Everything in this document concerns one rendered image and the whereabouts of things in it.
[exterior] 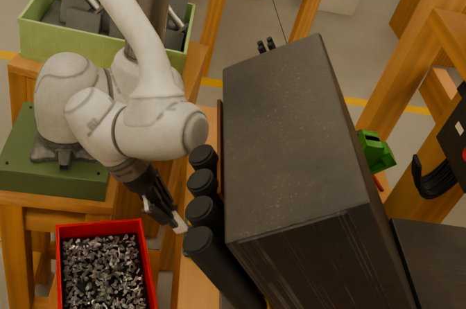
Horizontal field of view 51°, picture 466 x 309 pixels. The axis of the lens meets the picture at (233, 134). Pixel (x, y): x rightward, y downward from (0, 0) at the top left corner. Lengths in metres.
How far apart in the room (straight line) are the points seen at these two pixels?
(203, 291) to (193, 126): 0.52
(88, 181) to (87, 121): 0.45
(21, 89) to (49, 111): 0.74
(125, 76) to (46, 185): 0.37
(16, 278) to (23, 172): 0.50
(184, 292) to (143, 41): 0.62
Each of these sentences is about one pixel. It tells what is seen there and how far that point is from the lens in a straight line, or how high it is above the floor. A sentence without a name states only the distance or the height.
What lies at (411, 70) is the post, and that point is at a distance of 1.65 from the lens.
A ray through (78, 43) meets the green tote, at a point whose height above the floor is 0.91.
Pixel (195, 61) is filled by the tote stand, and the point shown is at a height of 0.79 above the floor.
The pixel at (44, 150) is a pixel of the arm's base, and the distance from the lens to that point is 1.43.
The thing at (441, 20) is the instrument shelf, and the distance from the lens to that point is 1.25.
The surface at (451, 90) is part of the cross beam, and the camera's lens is 1.59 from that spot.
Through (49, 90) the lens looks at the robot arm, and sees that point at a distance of 1.31.
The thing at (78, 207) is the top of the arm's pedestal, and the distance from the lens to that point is 1.45.
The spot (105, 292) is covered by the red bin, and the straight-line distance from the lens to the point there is 1.24.
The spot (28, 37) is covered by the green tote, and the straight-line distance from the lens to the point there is 2.00.
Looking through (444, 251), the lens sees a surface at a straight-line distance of 1.12.
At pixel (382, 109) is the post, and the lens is 1.72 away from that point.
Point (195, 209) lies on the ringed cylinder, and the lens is 0.62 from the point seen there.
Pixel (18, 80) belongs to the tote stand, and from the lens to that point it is 2.05.
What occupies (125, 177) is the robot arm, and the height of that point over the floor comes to 1.18.
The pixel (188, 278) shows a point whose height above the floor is 0.90.
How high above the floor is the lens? 1.96
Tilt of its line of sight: 40 degrees down
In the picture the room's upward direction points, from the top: 17 degrees clockwise
